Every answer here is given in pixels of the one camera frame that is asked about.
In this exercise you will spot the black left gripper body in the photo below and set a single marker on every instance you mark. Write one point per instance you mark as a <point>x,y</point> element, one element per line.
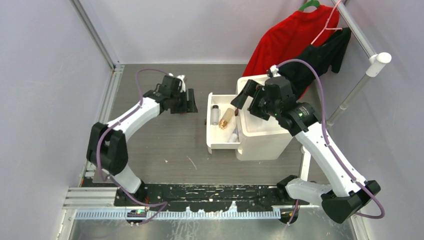
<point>180,104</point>

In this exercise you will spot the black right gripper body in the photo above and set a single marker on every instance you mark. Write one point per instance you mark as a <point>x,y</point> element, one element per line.
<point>261,107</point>

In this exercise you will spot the clear vial black cap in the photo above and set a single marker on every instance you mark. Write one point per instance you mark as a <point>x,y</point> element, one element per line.
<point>215,115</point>

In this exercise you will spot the white drawer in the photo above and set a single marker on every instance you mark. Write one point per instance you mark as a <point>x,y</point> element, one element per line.
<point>216,138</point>

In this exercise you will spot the white purple tube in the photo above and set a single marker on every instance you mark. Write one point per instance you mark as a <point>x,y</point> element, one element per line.
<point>234,137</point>

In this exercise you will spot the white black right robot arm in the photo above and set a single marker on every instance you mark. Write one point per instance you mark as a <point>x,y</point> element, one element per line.
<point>347,191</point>

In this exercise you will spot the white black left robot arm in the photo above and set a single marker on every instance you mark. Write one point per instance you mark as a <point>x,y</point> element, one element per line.
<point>107,147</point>

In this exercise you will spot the white drawer cabinet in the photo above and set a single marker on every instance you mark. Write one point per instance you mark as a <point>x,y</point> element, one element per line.
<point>260,140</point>

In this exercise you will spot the red shirt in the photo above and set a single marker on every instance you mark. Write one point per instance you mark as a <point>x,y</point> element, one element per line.
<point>289,38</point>

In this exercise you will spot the black shirt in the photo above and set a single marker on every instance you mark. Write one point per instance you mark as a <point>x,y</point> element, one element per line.
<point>328,55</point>

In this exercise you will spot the pink hanger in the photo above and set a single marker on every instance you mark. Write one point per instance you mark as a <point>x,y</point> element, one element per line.
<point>327,23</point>

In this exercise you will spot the green hanger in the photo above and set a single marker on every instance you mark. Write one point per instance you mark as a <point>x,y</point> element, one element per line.
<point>309,3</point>

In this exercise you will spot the metal clothes rack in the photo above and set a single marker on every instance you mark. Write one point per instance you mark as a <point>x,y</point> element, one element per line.
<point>349,116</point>

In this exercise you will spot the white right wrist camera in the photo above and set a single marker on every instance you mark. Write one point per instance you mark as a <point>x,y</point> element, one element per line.
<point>273,71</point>

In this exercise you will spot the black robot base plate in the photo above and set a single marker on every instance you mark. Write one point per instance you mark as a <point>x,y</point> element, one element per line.
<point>215,198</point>

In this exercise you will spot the aluminium frame rail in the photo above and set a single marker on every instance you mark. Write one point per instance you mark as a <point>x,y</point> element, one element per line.
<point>93,63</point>

